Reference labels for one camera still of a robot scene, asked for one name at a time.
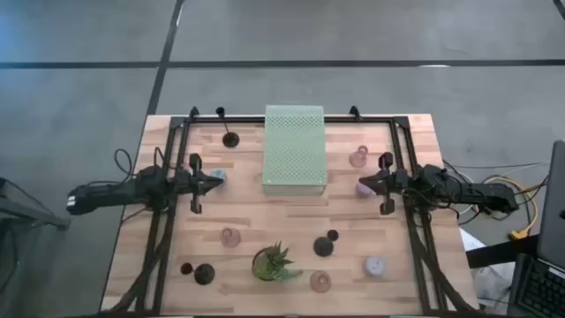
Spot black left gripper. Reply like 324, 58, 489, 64
175, 153, 225, 216

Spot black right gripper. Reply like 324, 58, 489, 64
358, 152, 410, 216

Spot purple patterned ceramic candle holder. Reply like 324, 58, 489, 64
355, 181, 375, 200

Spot pink ribbed glass candle holder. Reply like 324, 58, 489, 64
309, 269, 333, 294
349, 144, 370, 169
220, 226, 242, 249

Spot black metal candlestick holder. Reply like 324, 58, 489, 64
179, 261, 216, 286
215, 106, 241, 149
313, 229, 340, 258

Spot white patterned ceramic candle holder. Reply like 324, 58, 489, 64
363, 255, 388, 278

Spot artificial succulents in black pot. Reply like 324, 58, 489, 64
251, 240, 305, 284

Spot white paper sheet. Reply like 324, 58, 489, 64
458, 227, 486, 254

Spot dark grey laptop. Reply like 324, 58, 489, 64
507, 140, 565, 318

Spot grey metal stand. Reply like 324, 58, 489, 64
0, 176, 72, 318

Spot black aluminium table frame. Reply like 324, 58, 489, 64
102, 105, 480, 318

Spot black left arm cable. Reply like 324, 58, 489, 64
113, 148, 136, 180

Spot black cable bundle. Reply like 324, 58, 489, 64
441, 158, 551, 227

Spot yellow cable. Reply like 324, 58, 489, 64
483, 175, 539, 242

